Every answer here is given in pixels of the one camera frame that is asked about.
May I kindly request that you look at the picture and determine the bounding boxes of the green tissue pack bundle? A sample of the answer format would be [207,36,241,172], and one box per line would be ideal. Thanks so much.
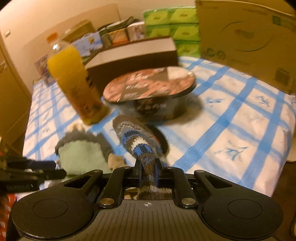
[143,6,201,58]

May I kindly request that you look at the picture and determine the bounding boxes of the instant noodle bowl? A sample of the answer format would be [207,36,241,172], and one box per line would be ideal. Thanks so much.
[103,66,196,123]

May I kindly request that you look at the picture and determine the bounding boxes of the small brown cardboard box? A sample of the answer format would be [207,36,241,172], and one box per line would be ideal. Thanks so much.
[60,20,96,43]

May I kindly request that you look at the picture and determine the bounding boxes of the wooden cabinet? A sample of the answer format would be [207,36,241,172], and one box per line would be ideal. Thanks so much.
[0,39,32,145]

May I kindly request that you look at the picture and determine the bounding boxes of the red checkered cloth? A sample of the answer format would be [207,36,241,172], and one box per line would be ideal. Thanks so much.
[0,194,17,240]

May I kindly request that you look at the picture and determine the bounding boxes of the wooden headboard panel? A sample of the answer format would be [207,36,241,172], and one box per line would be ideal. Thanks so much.
[22,1,120,92]

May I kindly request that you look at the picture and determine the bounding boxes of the blue grey knitted sock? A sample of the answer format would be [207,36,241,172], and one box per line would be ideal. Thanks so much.
[112,115,171,200]

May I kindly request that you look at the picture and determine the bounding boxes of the beige sock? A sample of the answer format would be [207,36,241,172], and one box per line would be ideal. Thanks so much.
[107,153,127,171]

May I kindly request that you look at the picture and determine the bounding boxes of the blue checkered tablecloth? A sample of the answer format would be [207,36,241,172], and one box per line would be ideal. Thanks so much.
[23,57,295,196]

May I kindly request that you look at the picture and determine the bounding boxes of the light green fluffy sock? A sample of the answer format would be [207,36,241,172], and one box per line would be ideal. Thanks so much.
[58,141,111,176]

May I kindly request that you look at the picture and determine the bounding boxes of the large flat cardboard box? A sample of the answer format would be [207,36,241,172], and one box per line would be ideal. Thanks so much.
[196,1,295,94]

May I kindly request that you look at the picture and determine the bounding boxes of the stacked instant noodle bowls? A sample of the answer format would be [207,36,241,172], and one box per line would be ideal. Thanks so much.
[99,28,130,48]

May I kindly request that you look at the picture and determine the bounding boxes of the orange juice bottle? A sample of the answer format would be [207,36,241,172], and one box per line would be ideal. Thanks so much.
[47,32,107,126]

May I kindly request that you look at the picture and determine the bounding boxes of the blue milk carton box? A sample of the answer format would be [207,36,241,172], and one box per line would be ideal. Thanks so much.
[35,55,56,87]

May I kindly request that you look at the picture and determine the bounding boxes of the brown open cardboard box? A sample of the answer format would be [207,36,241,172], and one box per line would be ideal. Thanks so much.
[85,36,179,94]

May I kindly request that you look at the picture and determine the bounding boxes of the white product box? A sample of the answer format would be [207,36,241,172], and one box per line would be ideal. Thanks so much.
[126,22,145,42]

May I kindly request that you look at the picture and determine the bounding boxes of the black cable bundle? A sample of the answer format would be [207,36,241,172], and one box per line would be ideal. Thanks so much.
[97,16,141,32]

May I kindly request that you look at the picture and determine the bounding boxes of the light blue milk box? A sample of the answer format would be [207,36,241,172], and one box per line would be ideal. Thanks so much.
[71,32,103,58]

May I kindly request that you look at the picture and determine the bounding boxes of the grey fluffy sock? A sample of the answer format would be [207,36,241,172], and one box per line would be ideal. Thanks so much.
[55,129,113,160]

